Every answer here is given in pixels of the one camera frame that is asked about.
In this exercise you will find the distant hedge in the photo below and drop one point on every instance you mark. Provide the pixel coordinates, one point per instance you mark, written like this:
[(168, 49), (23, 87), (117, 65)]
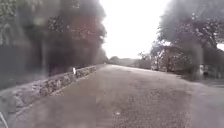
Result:
[(128, 62)]

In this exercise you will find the grey asphalt road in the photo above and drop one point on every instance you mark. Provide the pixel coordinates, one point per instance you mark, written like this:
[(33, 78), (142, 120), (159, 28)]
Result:
[(133, 100)]

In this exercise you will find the row of dark trees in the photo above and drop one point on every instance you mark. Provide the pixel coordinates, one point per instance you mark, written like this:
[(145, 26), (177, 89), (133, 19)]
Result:
[(66, 33)]

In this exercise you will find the large tree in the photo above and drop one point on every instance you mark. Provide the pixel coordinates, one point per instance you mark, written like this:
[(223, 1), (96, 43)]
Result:
[(193, 30)]

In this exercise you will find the small white post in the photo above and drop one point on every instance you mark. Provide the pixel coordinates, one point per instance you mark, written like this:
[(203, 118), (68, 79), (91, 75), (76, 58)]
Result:
[(74, 70)]

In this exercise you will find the low stone wall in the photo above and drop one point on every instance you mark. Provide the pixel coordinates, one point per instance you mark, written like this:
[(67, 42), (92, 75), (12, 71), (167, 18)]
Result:
[(50, 85)]

